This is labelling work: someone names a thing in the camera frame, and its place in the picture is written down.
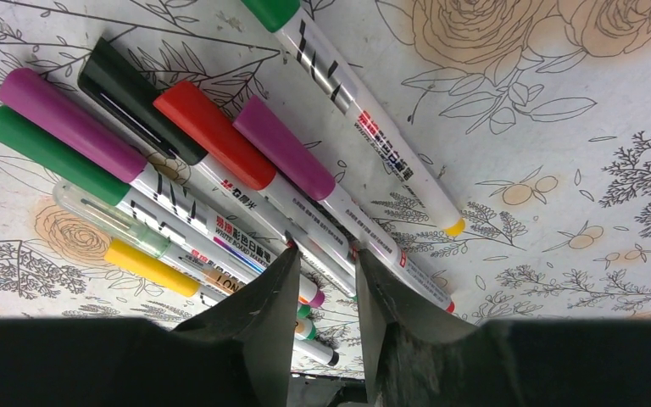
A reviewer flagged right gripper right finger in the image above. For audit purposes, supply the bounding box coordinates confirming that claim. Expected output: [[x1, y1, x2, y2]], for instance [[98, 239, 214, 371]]
[[356, 249, 481, 406]]

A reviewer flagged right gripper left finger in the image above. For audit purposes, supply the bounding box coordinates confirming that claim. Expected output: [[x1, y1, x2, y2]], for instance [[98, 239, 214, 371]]
[[172, 247, 300, 406]]

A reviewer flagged black cap marker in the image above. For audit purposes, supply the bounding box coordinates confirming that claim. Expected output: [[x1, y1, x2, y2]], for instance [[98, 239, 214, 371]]
[[77, 36, 358, 298]]

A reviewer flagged clear cap pen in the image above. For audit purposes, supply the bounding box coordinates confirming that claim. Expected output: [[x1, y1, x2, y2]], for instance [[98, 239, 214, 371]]
[[52, 181, 318, 342]]

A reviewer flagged purple cap marker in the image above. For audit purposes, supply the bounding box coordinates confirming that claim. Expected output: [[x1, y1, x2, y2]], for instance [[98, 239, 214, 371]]
[[233, 96, 455, 313], [0, 68, 326, 309]]

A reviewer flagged yellow cap marker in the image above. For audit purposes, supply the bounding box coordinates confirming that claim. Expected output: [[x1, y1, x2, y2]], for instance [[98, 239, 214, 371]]
[[103, 239, 341, 368]]

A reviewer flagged red cap marker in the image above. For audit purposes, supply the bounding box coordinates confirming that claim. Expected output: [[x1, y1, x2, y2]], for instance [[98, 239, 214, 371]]
[[153, 81, 355, 277]]

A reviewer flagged green cap yellow-end marker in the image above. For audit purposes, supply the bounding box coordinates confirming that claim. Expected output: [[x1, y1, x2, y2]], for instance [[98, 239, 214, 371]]
[[243, 0, 466, 237]]

